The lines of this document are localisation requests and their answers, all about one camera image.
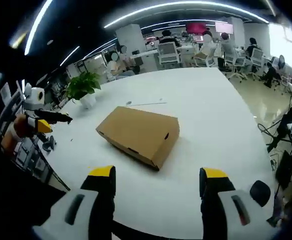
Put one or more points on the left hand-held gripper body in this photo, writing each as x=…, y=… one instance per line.
x=37, y=96

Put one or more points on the white built-in power strip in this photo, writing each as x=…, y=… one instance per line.
x=150, y=102

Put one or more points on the person's left hand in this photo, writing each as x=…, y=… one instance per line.
x=20, y=126

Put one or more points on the pink wall screen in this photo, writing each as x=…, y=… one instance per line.
x=224, y=27

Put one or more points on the grey device stand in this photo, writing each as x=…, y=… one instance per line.
x=48, y=146

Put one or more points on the green plant in white pot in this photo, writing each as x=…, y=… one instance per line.
x=83, y=85

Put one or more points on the ceiling light strips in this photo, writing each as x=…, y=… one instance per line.
x=36, y=25

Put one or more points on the brown cardboard shoe box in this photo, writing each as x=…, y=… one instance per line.
x=138, y=130

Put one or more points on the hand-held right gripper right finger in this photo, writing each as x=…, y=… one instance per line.
x=225, y=215

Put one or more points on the red hanging fabric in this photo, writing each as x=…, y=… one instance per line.
x=195, y=27

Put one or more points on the grey storage rack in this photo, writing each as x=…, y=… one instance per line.
x=26, y=155

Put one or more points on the black round object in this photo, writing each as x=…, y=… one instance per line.
x=260, y=192

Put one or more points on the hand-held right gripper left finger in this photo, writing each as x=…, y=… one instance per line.
x=86, y=215

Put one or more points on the white office chair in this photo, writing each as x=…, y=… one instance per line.
x=257, y=55
x=231, y=53
x=168, y=51
x=209, y=60

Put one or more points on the black monitor stand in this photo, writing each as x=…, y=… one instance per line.
x=283, y=125

